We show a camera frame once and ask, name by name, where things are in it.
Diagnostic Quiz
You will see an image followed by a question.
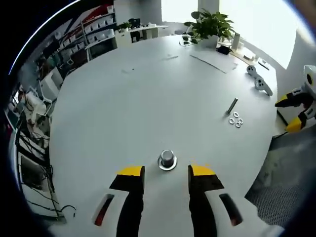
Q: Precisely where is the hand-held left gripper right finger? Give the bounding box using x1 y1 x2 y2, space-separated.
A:
187 164 270 237

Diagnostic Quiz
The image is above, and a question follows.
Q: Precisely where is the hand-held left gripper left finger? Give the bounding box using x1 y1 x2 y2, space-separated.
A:
81 165 146 237

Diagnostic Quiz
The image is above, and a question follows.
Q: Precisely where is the large metal washer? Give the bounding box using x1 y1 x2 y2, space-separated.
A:
157 157 178 172

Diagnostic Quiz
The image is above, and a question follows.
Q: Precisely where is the thin threaded stud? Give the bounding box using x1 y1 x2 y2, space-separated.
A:
225 97 238 116

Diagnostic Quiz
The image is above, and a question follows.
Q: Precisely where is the wooden tray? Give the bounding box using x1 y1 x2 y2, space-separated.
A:
232 50 255 63

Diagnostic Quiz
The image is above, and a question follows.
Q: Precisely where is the small black object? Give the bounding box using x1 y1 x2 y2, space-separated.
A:
216 45 232 55

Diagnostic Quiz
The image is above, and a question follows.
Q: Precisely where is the potted green plant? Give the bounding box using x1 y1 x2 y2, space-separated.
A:
184 8 235 49

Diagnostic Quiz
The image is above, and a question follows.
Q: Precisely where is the white office chair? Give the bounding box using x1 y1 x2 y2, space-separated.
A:
37 70 62 104

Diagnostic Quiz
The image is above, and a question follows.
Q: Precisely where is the white background desk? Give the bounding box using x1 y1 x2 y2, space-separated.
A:
116 24 170 44

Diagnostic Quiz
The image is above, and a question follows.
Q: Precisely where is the shelf with white bins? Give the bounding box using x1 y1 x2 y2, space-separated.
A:
55 4 117 64

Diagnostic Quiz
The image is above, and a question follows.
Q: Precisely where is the black cable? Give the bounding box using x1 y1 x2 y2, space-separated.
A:
52 204 78 220

